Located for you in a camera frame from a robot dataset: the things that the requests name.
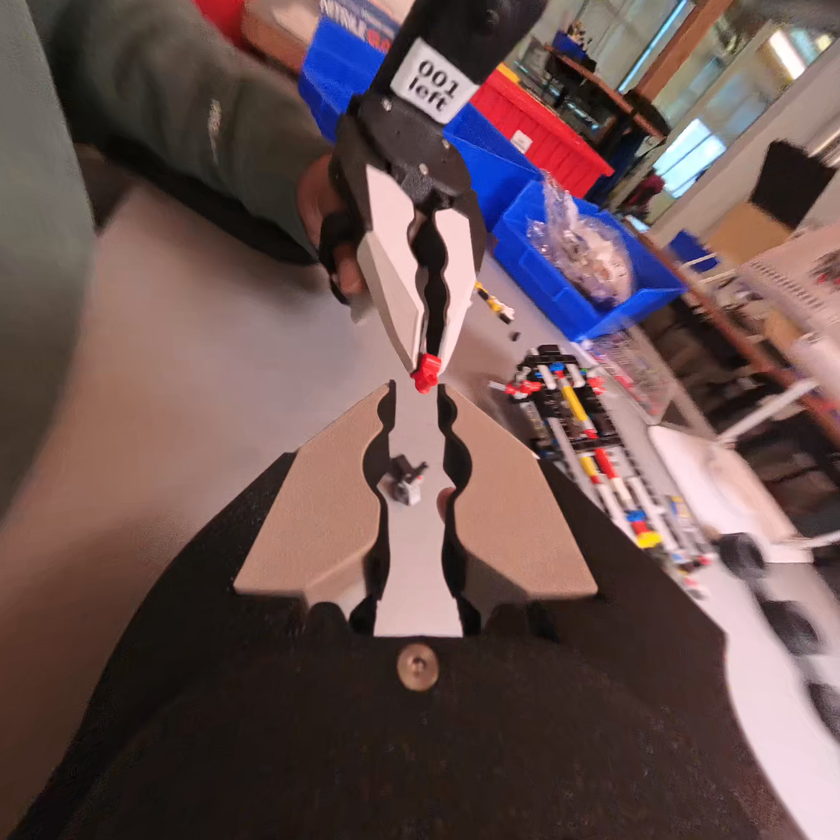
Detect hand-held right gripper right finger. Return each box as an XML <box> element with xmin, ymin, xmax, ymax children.
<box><xmin>436</xmin><ymin>384</ymin><xmax>599</xmax><ymax>621</ymax></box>

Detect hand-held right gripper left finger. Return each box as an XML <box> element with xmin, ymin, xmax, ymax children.
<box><xmin>234</xmin><ymin>379</ymin><xmax>399</xmax><ymax>618</ymax></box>

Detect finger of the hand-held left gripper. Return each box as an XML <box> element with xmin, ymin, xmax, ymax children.
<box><xmin>423</xmin><ymin>210</ymin><xmax>478</xmax><ymax>370</ymax></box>
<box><xmin>356</xmin><ymin>163</ymin><xmax>431</xmax><ymax>375</ymax></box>

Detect small grey black lego assembly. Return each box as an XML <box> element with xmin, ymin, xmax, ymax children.
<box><xmin>390</xmin><ymin>455</ymin><xmax>429</xmax><ymax>507</ymax></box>

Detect small red lego piece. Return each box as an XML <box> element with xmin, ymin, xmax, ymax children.
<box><xmin>409</xmin><ymin>352</ymin><xmax>442</xmax><ymax>395</ymax></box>

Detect person's left forearm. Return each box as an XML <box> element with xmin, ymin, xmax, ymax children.
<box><xmin>49</xmin><ymin>0</ymin><xmax>332</xmax><ymax>266</ymax></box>

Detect small yellow black lego piece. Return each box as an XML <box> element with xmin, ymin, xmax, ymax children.
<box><xmin>474</xmin><ymin>281</ymin><xmax>517</xmax><ymax>324</ymax></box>

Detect lego car chassis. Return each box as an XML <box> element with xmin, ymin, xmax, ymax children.
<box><xmin>489</xmin><ymin>343</ymin><xmax>718</xmax><ymax>599</ymax></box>

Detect black lego tyre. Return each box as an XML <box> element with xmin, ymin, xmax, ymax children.
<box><xmin>717</xmin><ymin>533</ymin><xmax>767</xmax><ymax>580</ymax></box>
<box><xmin>760</xmin><ymin>596</ymin><xmax>823</xmax><ymax>657</ymax></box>

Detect person's left hand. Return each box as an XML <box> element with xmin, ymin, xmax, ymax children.
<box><xmin>297</xmin><ymin>153</ymin><xmax>370</xmax><ymax>306</ymax></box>

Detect large blue storage bin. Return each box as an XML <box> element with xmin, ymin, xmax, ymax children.
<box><xmin>298</xmin><ymin>16</ymin><xmax>546</xmax><ymax>231</ymax></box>

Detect blue white glove box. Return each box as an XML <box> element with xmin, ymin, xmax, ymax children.
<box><xmin>317</xmin><ymin>0</ymin><xmax>403</xmax><ymax>55</ymax></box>

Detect clear plastic parts bags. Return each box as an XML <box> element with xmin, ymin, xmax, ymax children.
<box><xmin>527</xmin><ymin>169</ymin><xmax>636</xmax><ymax>308</ymax></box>

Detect red storage bin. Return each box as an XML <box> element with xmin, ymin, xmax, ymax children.
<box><xmin>469</xmin><ymin>64</ymin><xmax>616</xmax><ymax>199</ymax></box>

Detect clear plastic parts tray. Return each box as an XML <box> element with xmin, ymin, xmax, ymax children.
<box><xmin>583</xmin><ymin>327</ymin><xmax>678</xmax><ymax>424</ymax></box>

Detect wooden workbench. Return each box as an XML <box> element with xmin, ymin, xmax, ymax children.
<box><xmin>541</xmin><ymin>42</ymin><xmax>670</xmax><ymax>142</ymax></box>

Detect white instruction booklet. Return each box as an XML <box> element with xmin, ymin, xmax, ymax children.
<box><xmin>648</xmin><ymin>423</ymin><xmax>815</xmax><ymax>567</ymax></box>

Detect red container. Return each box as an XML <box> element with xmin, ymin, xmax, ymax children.
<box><xmin>192</xmin><ymin>0</ymin><xmax>249</xmax><ymax>48</ymax></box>

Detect small blue bin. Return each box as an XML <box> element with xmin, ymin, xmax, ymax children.
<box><xmin>668</xmin><ymin>228</ymin><xmax>721</xmax><ymax>274</ymax></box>

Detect tan cardboard box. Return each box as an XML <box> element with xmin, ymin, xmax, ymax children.
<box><xmin>705</xmin><ymin>202</ymin><xmax>791</xmax><ymax>266</ymax></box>

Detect black panel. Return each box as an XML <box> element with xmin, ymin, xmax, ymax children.
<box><xmin>750</xmin><ymin>140</ymin><xmax>836</xmax><ymax>229</ymax></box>

